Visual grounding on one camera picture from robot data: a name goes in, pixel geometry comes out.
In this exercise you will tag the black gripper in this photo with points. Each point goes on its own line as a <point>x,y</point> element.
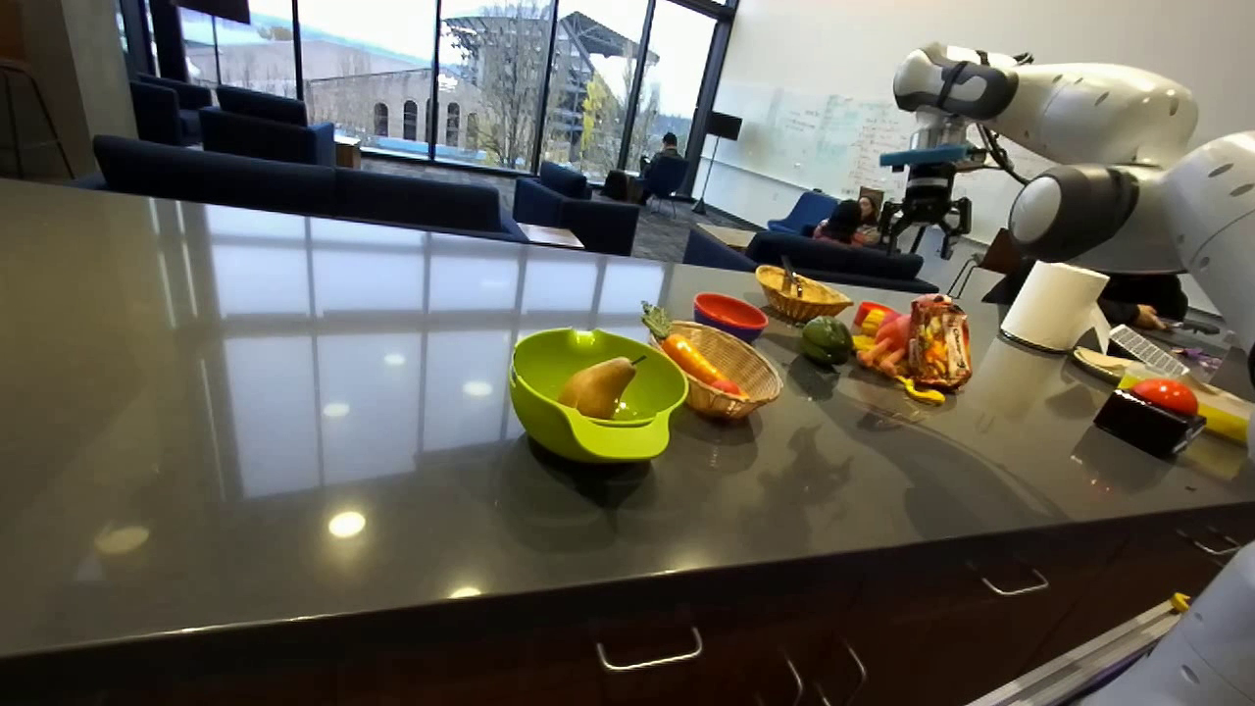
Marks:
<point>937,192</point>

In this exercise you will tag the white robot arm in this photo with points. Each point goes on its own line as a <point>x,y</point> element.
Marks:
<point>1112,119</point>

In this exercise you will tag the pink orange plush toy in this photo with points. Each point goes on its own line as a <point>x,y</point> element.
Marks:
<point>881,339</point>

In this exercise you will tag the white paper towel roll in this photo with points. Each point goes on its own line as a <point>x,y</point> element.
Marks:
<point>1052,303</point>

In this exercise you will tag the small empty wicker basket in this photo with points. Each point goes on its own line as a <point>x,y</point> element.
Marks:
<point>800,299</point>

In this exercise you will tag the green toy pepper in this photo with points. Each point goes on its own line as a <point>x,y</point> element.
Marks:
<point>823,343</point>

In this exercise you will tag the small red bowl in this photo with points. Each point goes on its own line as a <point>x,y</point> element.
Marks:
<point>730,314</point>

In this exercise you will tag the wicker basket with carrot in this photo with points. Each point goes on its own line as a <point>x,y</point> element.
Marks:
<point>750,377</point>

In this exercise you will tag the orange toy carrot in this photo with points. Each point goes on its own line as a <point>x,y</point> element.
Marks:
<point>690,357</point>

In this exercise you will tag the seated person by window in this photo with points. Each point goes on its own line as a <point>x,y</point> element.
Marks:
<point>668,163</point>

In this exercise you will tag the shiny red ball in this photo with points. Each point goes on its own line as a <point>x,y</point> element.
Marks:
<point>1166,397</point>

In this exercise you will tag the black box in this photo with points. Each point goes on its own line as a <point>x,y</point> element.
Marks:
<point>1144,428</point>

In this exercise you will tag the yellow toy banana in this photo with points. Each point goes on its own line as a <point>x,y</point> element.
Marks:
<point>1226,417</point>

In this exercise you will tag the blue armchair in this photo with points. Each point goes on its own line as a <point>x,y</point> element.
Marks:
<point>572,218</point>

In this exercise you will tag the tan toy potato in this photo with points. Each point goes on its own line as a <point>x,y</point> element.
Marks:
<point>597,387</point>

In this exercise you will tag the small lounge table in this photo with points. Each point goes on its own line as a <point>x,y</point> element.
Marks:
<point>551,235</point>

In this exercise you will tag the lime green bowl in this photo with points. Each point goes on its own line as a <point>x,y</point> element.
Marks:
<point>589,438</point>

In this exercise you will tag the long dark sofa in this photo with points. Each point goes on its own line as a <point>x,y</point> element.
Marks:
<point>261,180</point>

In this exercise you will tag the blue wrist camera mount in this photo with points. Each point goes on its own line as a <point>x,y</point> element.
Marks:
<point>921,158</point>

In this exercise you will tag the black window frame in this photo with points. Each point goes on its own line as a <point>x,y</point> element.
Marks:
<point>551,81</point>

